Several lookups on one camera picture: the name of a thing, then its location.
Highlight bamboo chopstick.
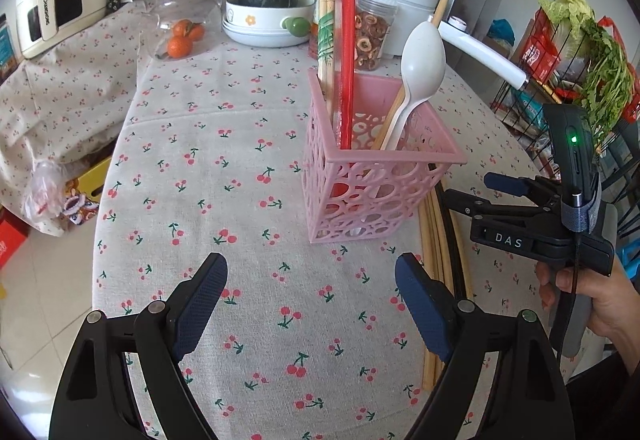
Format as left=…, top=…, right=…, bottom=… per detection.
left=430, top=183, right=454, bottom=294
left=449, top=212, right=474, bottom=301
left=371, top=0, right=448, bottom=151
left=418, top=204, right=440, bottom=390

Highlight white plastic spoon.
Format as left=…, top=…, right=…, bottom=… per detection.
left=381, top=21, right=446, bottom=150

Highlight red plastic spoon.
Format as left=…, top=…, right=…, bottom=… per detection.
left=340, top=0, right=356, bottom=150

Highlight person right hand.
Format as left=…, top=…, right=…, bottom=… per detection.
left=534, top=256, right=640, bottom=378

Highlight green leafy vegetables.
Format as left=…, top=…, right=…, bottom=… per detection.
left=538, top=0, right=636, bottom=145

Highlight red plastic bag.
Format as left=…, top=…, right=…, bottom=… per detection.
left=522, top=8, right=639, bottom=124

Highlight pink perforated utensil basket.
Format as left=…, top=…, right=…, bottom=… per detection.
left=302, top=69, right=466, bottom=244

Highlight cherry print tablecloth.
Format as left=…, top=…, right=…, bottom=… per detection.
left=0, top=0, right=576, bottom=440

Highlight jar of dried fruit rings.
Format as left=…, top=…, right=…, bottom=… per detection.
left=354, top=0, right=398, bottom=71

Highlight wrapped chopsticks in basket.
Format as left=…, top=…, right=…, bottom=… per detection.
left=317, top=0, right=339, bottom=121

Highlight glass jar with tangerines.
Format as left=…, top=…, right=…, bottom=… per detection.
left=143, top=0, right=221, bottom=61

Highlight black wire rack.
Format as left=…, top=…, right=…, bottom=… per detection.
left=489, top=5, right=640, bottom=241

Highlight white bowl with green handle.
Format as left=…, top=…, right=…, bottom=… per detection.
left=222, top=0, right=316, bottom=48

